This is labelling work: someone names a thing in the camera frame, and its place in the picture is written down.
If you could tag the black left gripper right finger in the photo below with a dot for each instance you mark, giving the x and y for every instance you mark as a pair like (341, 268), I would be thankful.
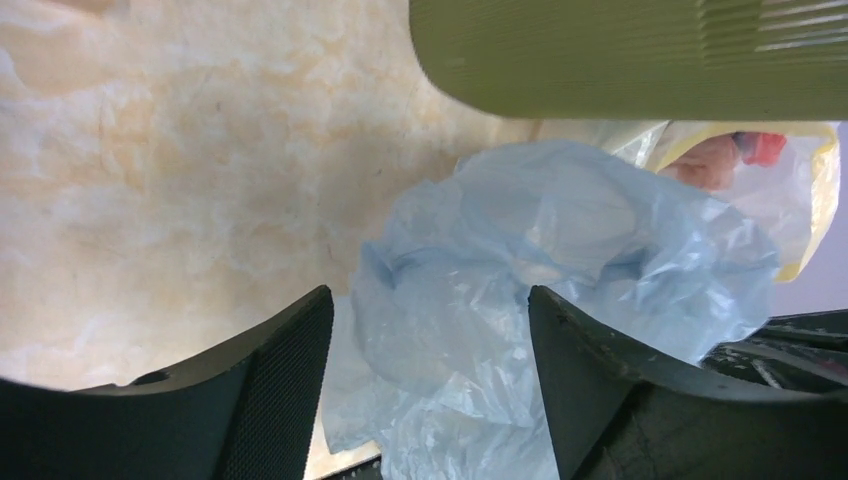
(773, 406)

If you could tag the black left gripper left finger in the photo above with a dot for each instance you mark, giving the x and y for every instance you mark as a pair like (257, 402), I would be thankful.
(243, 409)

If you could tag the green plastic trash bin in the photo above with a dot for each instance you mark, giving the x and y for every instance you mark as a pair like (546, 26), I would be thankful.
(723, 60)

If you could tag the clear yellow-banded plastic bag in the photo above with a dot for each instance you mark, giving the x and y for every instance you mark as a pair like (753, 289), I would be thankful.
(784, 175)

